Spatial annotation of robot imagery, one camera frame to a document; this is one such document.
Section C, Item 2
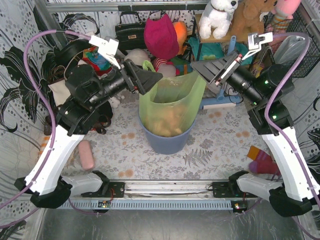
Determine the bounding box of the blue floor squeegee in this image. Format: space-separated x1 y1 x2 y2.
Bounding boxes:
199 43 240 110

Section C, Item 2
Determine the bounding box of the green trash bag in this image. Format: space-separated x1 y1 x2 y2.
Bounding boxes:
138 71 206 137

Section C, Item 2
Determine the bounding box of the blue trash bin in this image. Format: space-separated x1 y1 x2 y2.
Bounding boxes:
138 115 196 155

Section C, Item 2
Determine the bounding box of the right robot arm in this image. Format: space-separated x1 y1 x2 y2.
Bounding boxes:
191 52 320 217

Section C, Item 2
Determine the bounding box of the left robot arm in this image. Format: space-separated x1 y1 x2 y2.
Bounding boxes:
14 59 163 209

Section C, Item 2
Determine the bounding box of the rainbow striped bag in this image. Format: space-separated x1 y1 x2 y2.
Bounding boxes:
171 56 193 76

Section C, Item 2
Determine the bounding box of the colourful printed bag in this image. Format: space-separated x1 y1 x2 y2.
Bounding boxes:
82 46 112 76

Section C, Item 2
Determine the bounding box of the magenta fabric bag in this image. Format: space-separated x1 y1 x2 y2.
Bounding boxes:
144 14 179 60

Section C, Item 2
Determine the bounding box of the cream canvas tote bag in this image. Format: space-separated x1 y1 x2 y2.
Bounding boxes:
49 80 71 106

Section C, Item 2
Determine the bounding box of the white plush sheep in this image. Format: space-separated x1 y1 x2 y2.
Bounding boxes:
124 48 151 66

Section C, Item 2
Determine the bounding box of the yellow plush duck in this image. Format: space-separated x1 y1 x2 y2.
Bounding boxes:
251 61 265 78

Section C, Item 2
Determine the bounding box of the teal folded cloth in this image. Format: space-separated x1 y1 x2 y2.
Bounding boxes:
188 37 249 61

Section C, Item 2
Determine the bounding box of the pink white plush doll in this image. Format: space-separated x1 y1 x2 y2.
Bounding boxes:
153 58 180 78

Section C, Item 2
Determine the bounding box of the black leather handbag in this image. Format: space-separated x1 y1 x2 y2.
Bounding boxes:
115 11 147 51

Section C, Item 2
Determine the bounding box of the orange plush toy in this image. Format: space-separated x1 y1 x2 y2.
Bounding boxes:
173 21 187 50

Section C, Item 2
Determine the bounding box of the white plush dog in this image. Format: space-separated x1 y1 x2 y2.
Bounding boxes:
199 0 239 40

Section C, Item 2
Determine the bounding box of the brown teddy bear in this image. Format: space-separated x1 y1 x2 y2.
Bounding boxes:
230 0 278 38

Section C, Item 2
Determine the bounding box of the silver foil pouch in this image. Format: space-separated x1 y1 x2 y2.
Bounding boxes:
273 35 306 64

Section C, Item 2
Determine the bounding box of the black hat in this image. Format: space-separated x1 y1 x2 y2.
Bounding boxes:
53 39 92 67

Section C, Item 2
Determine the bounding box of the pink plush toy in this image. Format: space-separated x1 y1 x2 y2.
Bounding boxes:
271 0 301 25

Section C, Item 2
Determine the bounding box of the pink glasses case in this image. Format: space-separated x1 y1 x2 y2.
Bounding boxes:
78 140 95 171

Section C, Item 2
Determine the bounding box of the red purple sock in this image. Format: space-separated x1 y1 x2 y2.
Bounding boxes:
247 145 280 175

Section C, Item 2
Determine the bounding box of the brown leather strap bag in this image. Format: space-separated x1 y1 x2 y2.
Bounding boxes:
43 113 113 136

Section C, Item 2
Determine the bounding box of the black wire basket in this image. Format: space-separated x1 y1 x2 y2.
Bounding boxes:
264 10 320 78

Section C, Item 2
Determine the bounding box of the aluminium front rail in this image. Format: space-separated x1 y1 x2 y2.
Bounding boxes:
62 178 307 201

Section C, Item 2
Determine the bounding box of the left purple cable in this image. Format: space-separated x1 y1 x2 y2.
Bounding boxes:
0 29 92 230

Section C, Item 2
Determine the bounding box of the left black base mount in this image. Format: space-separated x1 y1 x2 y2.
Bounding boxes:
100 181 125 198

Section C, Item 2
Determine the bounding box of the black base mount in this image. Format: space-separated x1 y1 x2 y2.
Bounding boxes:
208 181 257 198
100 181 125 198

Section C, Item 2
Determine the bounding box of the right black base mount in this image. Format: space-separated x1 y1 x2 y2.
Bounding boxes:
208 181 257 198

